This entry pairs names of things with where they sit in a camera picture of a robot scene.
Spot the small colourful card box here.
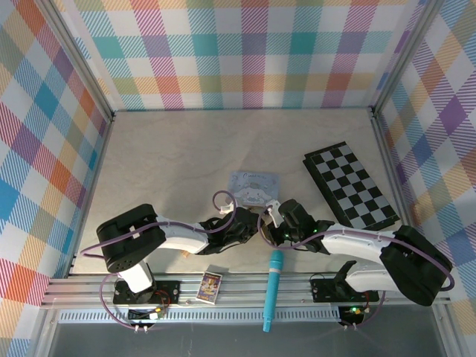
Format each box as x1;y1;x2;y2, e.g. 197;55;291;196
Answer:
195;271;223;304

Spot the pale blue cartoon dog box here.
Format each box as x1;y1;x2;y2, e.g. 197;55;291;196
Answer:
225;170;282;208

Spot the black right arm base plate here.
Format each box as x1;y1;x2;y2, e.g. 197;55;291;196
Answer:
310;275;381;303

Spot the aluminium frame corner post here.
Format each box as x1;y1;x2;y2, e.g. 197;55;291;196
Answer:
370;0;446;115
39;0;115;117

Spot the teal cylindrical tool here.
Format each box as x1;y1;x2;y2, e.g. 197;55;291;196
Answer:
261;249;286;333

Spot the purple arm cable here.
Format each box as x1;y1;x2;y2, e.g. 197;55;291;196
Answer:
80;190;239;260
257;207;456;292

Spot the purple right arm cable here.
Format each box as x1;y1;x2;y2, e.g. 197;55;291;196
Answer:
257;207;456;292

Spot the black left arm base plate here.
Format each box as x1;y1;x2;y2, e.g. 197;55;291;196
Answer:
112;280;181;305

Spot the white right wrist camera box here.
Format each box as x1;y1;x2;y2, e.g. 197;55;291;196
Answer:
265;199;284;228

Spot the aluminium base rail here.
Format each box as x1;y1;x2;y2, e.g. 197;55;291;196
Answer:
39;274;451;310

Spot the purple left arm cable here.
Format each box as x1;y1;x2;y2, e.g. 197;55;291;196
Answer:
80;190;239;260

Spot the black white folding chessboard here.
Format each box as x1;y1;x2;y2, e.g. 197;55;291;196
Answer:
303;140;402;231

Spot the slotted grey cable tray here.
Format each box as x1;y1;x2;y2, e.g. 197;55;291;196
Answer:
58;307;344;325

